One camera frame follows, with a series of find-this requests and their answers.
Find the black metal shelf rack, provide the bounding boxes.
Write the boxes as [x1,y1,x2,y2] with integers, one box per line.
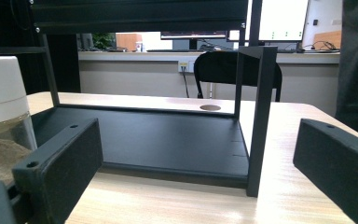
[0,0,278,198]

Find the white screen computer monitor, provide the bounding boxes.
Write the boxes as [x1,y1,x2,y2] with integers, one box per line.
[227,0,310,43]

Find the black chair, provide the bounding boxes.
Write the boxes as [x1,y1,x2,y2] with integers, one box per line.
[193,50,283,103]

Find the dark computer monitor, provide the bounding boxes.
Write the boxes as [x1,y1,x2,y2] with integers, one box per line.
[159,31,227,50]

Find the light wooden board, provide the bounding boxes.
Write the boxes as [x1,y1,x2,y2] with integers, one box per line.
[312,30,343,50]

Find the black cables on counter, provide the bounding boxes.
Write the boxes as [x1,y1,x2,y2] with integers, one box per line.
[296,40,340,53]

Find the grey background counter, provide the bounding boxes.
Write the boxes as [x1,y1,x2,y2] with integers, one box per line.
[77,49,341,117]

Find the dark curtain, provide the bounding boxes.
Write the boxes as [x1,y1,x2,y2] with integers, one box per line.
[335,0,358,143]

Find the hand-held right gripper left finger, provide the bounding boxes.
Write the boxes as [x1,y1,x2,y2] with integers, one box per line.
[11,118,104,224]

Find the white wall outlet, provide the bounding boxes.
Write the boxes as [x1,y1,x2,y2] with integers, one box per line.
[177,60,196,74]

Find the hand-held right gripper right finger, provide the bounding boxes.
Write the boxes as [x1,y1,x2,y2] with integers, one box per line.
[293,118,358,224]

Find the green plant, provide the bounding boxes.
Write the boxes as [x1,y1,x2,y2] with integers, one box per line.
[91,33,117,50]

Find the orange brown box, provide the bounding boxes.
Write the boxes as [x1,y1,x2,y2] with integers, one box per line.
[116,33,144,52]

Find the black power cable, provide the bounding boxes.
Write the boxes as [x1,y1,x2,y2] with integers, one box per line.
[181,70,190,99]

